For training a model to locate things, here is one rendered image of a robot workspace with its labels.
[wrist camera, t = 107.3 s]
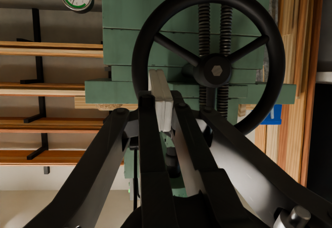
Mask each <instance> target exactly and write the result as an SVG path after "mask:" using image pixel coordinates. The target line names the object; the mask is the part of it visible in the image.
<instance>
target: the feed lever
mask: <svg viewBox="0 0 332 228"><path fill-rule="evenodd" d="M129 149H130V150H131V151H134V180H133V210H135V209H136V208H137V151H138V150H139V140H138V136H134V137H131V138H130V143H129Z"/></svg>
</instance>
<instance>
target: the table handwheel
mask: <svg viewBox="0 0 332 228"><path fill-rule="evenodd" d="M202 3H218V4H223V5H227V6H230V7H232V8H234V9H236V10H238V11H240V12H241V13H243V14H244V15H245V16H247V17H248V18H249V19H250V20H251V21H252V22H253V23H254V24H255V25H256V27H257V28H258V30H259V31H260V33H261V35H262V36H260V37H258V38H257V39H255V40H254V41H252V42H250V43H249V44H247V45H246V46H244V47H242V48H240V49H239V50H237V51H235V52H233V53H232V54H230V55H228V56H224V55H223V54H220V53H213V54H208V55H205V56H202V57H198V56H197V55H195V54H193V53H191V52H190V51H188V50H186V49H185V48H183V47H181V46H180V45H178V44H176V43H175V42H173V41H172V40H170V39H168V38H167V37H165V36H164V35H162V34H161V33H159V31H160V29H161V28H162V27H163V25H164V24H165V23H166V22H167V21H168V20H169V19H170V18H171V17H173V16H174V15H175V14H177V13H178V12H180V11H182V10H184V9H186V8H188V7H191V6H194V5H197V4H202ZM154 41H155V42H156V43H158V44H160V45H161V46H163V47H165V48H167V49H168V50H170V51H172V52H173V53H175V54H177V55H178V56H180V57H181V58H183V59H184V60H186V61H187V62H189V63H190V64H187V65H185V66H183V68H182V70H181V73H182V75H183V76H184V77H186V78H193V79H195V80H196V81H197V83H199V84H200V85H202V86H206V106H209V107H212V108H214V109H215V95H216V88H219V87H222V86H223V85H225V84H226V83H227V82H228V80H229V79H230V77H231V74H232V66H231V64H233V63H235V62H236V61H238V60H239V59H241V58H242V57H244V56H245V55H247V54H249V53H250V52H252V51H254V50H255V49H257V48H259V47H261V46H262V45H264V44H266V47H267V51H268V57H269V74H268V80H267V83H266V87H265V90H264V92H263V94H262V96H261V98H260V100H259V102H258V103H257V105H256V106H255V108H254V109H253V110H252V111H251V112H250V113H249V114H248V115H247V116H246V117H245V118H244V119H243V120H241V121H240V122H238V123H237V124H235V125H234V127H236V128H237V129H238V130H239V131H240V132H241V133H242V134H243V135H247V134H248V133H250V132H251V131H253V130H254V129H255V128H256V127H257V126H258V125H260V124H261V123H262V122H263V121H264V120H265V119H266V117H267V116H268V115H269V113H270V112H271V110H272V109H273V107H274V105H275V103H276V101H277V100H278V97H279V95H280V92H281V90H282V86H283V82H284V77H285V70H286V56H285V49H284V44H283V40H282V37H281V34H280V31H279V29H278V27H277V25H276V23H275V21H274V20H273V18H272V17H271V15H270V14H269V12H268V11H267V10H266V9H265V8H264V7H263V6H262V5H261V4H260V3H259V2H258V1H257V0H165V1H163V2H162V3H161V4H160V5H159V6H158V7H157V8H156V9H155V10H154V11H153V12H152V13H151V14H150V16H149V17H148V18H147V20H146V21H145V23H144V25H143V26H142V28H141V30H140V32H139V34H138V37H137V39H136V42H135V46H134V49H133V54H132V62H131V75H132V83H133V88H134V91H135V95H136V98H137V99H138V92H139V91H148V59H149V54H150V50H151V47H152V44H153V42H154Z"/></svg>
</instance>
